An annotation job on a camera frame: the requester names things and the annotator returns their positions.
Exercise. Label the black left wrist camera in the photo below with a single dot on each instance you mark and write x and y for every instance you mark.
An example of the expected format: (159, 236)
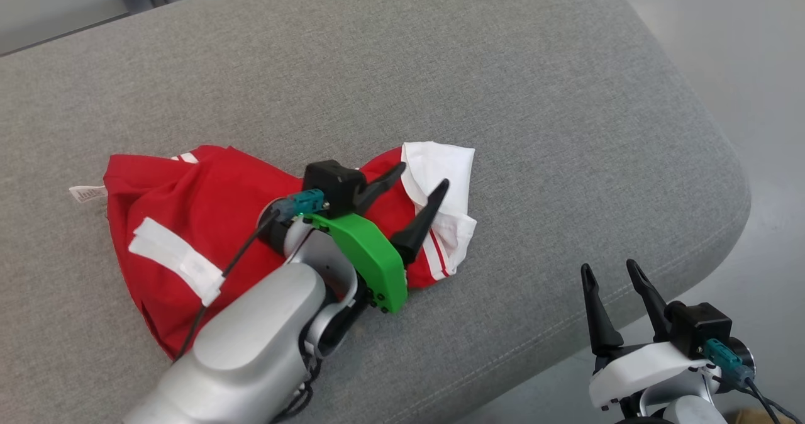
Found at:
(333, 185)

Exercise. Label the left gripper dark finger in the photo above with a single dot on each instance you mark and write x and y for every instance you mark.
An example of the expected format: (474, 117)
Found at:
(377, 191)
(418, 232)

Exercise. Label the teal left camera connector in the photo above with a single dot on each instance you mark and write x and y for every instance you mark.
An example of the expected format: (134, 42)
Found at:
(305, 202)

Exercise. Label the red white-trimmed basketball jersey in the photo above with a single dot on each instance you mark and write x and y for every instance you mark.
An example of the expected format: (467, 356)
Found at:
(207, 191)

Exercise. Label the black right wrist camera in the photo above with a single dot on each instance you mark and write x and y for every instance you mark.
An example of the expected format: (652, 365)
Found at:
(701, 326)

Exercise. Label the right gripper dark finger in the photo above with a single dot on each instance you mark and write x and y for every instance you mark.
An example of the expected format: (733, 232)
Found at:
(654, 311)
(600, 323)

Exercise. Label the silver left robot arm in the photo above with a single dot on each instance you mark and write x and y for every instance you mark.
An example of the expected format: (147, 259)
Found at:
(251, 342)

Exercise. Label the grey fabric sofa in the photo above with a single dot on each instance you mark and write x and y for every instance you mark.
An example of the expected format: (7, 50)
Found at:
(503, 97)

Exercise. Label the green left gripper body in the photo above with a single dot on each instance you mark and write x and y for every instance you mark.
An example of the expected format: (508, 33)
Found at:
(371, 254)

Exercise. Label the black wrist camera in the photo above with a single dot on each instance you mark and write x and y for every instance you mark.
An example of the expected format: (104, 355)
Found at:
(333, 185)
(701, 326)

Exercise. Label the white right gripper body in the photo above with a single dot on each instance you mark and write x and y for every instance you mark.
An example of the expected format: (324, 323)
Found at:
(641, 367)

